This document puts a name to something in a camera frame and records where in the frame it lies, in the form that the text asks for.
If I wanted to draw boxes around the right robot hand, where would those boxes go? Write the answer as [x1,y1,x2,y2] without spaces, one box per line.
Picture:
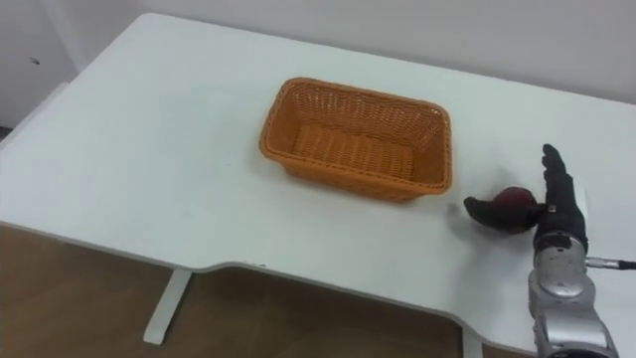
[463,143,589,253]

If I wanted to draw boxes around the red apple soft toy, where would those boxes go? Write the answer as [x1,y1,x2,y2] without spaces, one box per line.
[491,186,540,235]

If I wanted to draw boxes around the orange woven basket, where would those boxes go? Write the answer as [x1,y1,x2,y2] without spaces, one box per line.
[258,77,453,204]

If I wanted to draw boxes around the white desk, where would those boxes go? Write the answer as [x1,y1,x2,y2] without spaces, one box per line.
[0,12,636,358]

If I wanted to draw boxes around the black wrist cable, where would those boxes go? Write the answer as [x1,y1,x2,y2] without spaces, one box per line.
[584,256,636,271]

